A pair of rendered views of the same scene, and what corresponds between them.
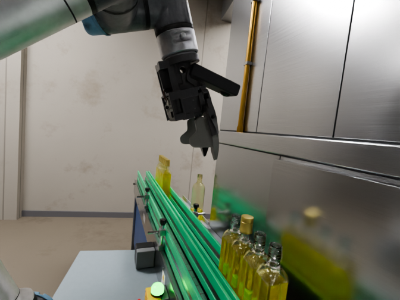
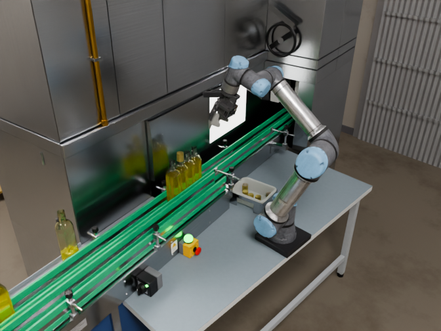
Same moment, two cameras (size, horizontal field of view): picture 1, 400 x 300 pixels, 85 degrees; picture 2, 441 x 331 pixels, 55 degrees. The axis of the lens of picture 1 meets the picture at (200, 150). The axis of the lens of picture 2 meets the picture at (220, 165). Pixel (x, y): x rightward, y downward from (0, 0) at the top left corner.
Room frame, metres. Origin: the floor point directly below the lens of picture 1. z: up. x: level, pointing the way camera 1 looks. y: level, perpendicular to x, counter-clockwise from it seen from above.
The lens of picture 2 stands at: (1.44, 1.49, 2.18)
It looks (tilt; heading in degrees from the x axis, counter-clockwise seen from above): 31 degrees down; 236
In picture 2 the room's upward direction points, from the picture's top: 1 degrees clockwise
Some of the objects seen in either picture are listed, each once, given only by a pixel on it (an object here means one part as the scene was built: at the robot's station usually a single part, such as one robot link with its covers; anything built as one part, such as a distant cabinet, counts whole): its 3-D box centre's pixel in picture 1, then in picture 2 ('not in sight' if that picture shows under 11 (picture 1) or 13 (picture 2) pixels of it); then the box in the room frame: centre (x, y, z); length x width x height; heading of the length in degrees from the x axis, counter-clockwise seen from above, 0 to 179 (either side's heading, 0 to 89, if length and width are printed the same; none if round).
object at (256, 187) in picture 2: not in sight; (252, 194); (0.17, -0.08, 0.80); 0.22 x 0.17 x 0.09; 112
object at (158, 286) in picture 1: (157, 288); (188, 238); (0.69, 0.10, 0.84); 0.04 x 0.04 x 0.03
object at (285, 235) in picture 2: not in sight; (281, 226); (0.25, 0.26, 0.83); 0.15 x 0.15 x 0.10
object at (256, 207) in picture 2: not in sight; (249, 194); (0.18, -0.10, 0.79); 0.27 x 0.17 x 0.08; 112
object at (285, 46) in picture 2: not in sight; (281, 39); (-0.39, -0.56, 1.49); 0.21 x 0.05 x 0.21; 112
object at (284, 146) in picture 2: not in sight; (281, 140); (-0.28, -0.36, 0.90); 0.17 x 0.05 x 0.23; 112
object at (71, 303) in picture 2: (142, 198); (75, 308); (1.28, 0.31, 0.94); 0.07 x 0.04 x 0.13; 112
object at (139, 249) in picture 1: (144, 255); (149, 282); (0.95, 0.20, 0.79); 0.08 x 0.08 x 0.08; 22
